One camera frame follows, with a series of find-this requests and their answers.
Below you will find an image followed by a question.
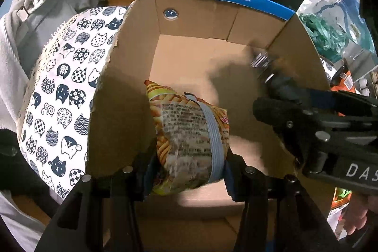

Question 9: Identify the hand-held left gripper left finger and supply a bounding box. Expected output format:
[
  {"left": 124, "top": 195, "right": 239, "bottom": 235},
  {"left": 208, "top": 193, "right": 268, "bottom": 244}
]
[{"left": 35, "top": 150, "right": 158, "bottom": 252}]

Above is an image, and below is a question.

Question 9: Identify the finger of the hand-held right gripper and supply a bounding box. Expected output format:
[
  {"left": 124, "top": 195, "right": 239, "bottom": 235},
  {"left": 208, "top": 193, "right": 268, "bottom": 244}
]
[
  {"left": 266, "top": 75, "right": 378, "bottom": 118},
  {"left": 253, "top": 98, "right": 378, "bottom": 170}
]

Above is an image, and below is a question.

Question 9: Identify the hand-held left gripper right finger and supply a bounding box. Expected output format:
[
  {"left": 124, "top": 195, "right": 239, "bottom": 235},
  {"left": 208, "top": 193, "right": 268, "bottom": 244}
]
[{"left": 225, "top": 152, "right": 340, "bottom": 252}]

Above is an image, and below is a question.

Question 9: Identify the light blue band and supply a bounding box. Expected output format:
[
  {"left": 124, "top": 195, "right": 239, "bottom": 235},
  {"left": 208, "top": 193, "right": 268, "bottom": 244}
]
[{"left": 184, "top": 92, "right": 226, "bottom": 183}]

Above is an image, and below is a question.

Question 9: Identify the dark snack packet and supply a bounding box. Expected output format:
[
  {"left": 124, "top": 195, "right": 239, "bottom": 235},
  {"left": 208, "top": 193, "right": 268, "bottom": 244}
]
[{"left": 249, "top": 50, "right": 293, "bottom": 84}]

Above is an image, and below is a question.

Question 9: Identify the yellow noodle snack bag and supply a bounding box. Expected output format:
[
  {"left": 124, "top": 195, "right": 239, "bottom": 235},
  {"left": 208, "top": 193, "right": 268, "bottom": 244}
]
[{"left": 144, "top": 79, "right": 231, "bottom": 196}]

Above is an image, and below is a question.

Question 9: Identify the cardboard box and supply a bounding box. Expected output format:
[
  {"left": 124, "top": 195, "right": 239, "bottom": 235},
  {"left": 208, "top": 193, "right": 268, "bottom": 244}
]
[{"left": 86, "top": 0, "right": 337, "bottom": 252}]

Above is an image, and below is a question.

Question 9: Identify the person's right hand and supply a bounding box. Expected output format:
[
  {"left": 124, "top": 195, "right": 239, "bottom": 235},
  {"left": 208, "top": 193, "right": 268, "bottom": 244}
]
[{"left": 344, "top": 191, "right": 374, "bottom": 236}]

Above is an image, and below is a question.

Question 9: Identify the orange packet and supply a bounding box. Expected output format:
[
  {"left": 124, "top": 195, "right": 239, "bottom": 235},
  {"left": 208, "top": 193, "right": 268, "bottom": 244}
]
[
  {"left": 330, "top": 69, "right": 354, "bottom": 93},
  {"left": 329, "top": 187, "right": 353, "bottom": 211}
]

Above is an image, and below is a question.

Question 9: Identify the green plastic bag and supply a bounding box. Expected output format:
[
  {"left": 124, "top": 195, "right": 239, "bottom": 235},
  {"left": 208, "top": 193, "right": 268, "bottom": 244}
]
[{"left": 298, "top": 13, "right": 349, "bottom": 62}]

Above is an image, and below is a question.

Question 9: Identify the blue and white plastic bag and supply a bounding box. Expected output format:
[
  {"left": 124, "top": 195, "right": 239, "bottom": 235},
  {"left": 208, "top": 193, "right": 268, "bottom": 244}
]
[{"left": 337, "top": 0, "right": 377, "bottom": 55}]

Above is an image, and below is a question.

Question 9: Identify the cat-print bedsheet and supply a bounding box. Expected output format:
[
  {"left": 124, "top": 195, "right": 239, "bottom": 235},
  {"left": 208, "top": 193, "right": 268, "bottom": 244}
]
[{"left": 18, "top": 5, "right": 335, "bottom": 208}]

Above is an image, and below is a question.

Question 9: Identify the white cloth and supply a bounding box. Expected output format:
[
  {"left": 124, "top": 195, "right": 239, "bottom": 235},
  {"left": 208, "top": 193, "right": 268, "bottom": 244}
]
[{"left": 0, "top": 190, "right": 46, "bottom": 243}]

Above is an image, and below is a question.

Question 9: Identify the light grey fleece garment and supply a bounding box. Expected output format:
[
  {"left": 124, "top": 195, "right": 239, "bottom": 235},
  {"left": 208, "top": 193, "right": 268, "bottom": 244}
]
[{"left": 0, "top": 0, "right": 77, "bottom": 134}]

